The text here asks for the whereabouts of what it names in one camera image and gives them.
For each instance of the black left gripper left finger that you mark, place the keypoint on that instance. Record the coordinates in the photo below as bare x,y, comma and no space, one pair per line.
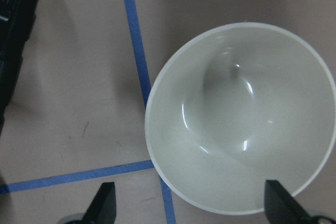
103,207

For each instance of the white ceramic bowl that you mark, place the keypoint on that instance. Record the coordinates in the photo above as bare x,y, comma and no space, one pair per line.
238,105

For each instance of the black dish rack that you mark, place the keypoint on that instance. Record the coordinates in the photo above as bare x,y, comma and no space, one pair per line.
17,20

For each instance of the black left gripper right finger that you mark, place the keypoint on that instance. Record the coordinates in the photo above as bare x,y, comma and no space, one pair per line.
281,207

